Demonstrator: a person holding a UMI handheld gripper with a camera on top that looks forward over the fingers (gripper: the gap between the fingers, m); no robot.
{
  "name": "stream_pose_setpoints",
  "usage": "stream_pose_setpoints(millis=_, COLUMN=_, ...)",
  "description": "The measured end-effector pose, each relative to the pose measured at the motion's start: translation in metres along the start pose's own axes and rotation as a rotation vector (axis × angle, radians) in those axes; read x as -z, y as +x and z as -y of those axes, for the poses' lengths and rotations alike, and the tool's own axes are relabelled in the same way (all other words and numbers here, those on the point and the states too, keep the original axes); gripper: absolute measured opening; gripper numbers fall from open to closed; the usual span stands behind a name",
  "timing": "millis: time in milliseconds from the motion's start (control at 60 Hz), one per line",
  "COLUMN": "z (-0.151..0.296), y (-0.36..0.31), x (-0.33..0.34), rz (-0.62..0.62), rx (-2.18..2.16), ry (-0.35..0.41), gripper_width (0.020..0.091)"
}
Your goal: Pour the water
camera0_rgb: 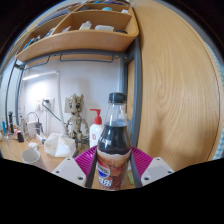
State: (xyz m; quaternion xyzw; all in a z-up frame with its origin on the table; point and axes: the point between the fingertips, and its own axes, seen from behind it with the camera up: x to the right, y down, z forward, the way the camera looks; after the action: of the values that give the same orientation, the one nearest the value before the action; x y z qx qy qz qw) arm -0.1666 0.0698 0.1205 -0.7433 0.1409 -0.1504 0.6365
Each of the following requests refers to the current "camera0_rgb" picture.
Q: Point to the white earbuds case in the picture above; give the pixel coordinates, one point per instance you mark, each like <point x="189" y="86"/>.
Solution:
<point x="33" y="145"/>

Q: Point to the cola bottle with black cap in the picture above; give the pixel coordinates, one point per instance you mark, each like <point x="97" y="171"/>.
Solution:
<point x="113" y="143"/>

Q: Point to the white charger block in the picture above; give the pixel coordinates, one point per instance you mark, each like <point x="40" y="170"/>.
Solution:
<point x="32" y="127"/>

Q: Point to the wooden shelf unit with items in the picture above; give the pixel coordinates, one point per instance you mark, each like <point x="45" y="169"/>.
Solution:
<point x="83" y="40"/>

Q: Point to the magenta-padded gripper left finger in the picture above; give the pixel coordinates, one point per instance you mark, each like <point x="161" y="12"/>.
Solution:
<point x="71" y="170"/>

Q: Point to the white pump bottle red pump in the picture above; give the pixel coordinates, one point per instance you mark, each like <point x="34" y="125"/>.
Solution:
<point x="96" y="131"/>

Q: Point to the black electric shaver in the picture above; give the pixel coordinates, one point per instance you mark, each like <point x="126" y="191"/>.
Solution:
<point x="11" y="121"/>

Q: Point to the blue tube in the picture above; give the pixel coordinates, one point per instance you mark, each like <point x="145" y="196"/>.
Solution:
<point x="3" y="126"/>

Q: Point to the white crumpled paper bag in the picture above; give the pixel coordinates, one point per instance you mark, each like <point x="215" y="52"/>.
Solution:
<point x="59" y="145"/>

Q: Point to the white wall outlet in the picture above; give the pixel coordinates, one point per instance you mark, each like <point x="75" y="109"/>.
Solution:
<point x="48" y="102"/>

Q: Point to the white power strip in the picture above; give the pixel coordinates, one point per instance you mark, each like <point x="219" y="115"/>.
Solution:
<point x="40" y="138"/>

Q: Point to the brown tree figure toy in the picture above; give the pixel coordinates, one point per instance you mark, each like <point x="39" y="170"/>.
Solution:
<point x="76" y="120"/>

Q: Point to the white speckled cup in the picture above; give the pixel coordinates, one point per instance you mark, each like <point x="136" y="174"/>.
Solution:
<point x="30" y="156"/>

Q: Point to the grey metal desk frame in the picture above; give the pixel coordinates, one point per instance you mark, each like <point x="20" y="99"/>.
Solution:
<point x="136" y="100"/>

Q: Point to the small black box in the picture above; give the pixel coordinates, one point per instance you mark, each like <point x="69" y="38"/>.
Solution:
<point x="20" y="136"/>

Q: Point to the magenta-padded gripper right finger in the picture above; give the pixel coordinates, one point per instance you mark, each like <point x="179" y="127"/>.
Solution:
<point x="155" y="170"/>

